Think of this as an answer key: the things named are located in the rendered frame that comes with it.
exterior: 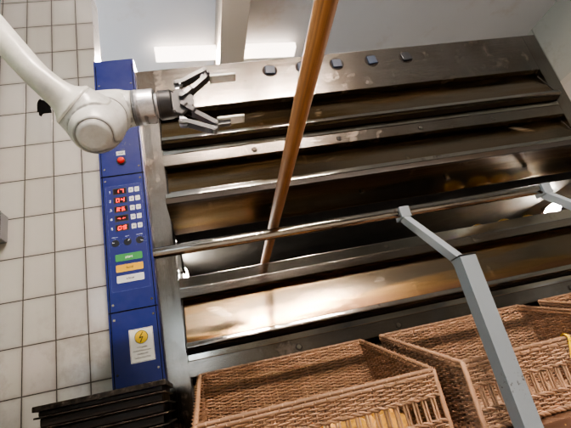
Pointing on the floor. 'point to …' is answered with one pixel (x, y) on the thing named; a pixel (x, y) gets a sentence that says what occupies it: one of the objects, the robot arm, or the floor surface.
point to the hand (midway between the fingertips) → (235, 97)
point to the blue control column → (142, 318)
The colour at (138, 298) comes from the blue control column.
